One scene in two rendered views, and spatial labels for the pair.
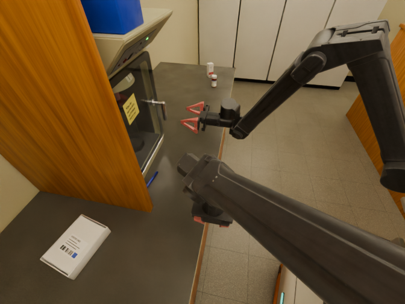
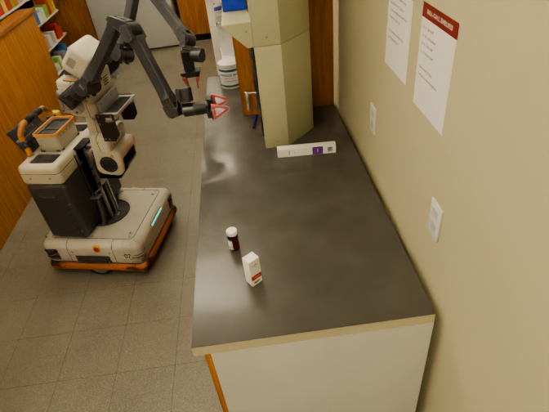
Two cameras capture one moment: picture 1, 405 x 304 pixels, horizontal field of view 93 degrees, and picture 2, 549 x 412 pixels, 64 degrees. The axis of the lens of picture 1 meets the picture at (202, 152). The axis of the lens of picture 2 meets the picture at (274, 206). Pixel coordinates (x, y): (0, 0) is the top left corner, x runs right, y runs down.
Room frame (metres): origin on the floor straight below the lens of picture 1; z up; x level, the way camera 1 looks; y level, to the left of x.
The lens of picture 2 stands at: (2.51, -0.19, 1.99)
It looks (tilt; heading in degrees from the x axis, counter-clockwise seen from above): 38 degrees down; 167
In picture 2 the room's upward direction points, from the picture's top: 7 degrees counter-clockwise
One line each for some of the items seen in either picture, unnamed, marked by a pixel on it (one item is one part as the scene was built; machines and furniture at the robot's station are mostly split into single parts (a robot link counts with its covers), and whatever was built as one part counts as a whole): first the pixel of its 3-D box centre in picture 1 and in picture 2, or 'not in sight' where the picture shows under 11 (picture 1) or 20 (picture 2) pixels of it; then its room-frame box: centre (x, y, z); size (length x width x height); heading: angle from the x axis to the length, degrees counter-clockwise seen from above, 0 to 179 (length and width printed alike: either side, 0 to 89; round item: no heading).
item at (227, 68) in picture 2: not in sight; (229, 73); (-0.07, 0.23, 1.01); 0.13 x 0.13 x 0.15
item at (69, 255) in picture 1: (78, 243); not in sight; (0.23, 0.41, 0.96); 0.16 x 0.12 x 0.04; 157
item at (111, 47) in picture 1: (137, 40); (236, 25); (0.59, 0.18, 1.46); 0.32 x 0.11 x 0.10; 169
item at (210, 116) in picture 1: (211, 118); (203, 107); (0.65, -0.04, 1.16); 0.10 x 0.07 x 0.07; 169
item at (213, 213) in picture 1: (214, 201); (189, 66); (0.24, -0.03, 1.21); 0.10 x 0.07 x 0.07; 79
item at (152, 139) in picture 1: (141, 119); (256, 84); (0.60, 0.23, 1.19); 0.30 x 0.01 x 0.40; 168
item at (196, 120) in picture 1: (192, 121); (218, 101); (0.63, 0.04, 1.16); 0.09 x 0.07 x 0.07; 79
